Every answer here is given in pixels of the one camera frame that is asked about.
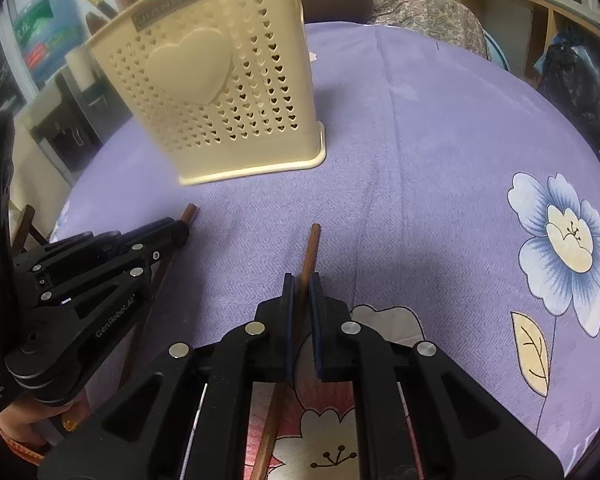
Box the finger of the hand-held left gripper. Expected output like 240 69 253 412
12 216 191 291
30 255 163 361

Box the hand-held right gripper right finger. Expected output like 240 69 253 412
310 271 566 480

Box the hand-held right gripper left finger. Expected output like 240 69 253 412
37 272 296 480

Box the cream plastic utensil holder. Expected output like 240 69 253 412
87 0 327 187

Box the person's left hand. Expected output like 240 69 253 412
0 401 82 442

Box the white water dispenser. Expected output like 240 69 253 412
17 75 131 186

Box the white paper roll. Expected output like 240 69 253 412
65 45 98 91

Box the purple floral tablecloth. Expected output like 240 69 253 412
50 22 600 480

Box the blue water jug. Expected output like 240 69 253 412
12 0 83 83

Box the light blue plastic tub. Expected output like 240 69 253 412
482 30 511 72

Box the paisley patterned cloth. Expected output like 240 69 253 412
367 0 491 63

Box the black plastic bag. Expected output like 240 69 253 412
532 35 600 161

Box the light wooden shelf cabinet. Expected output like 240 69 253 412
451 0 600 86

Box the dark green wall holder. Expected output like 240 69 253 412
77 77 111 107

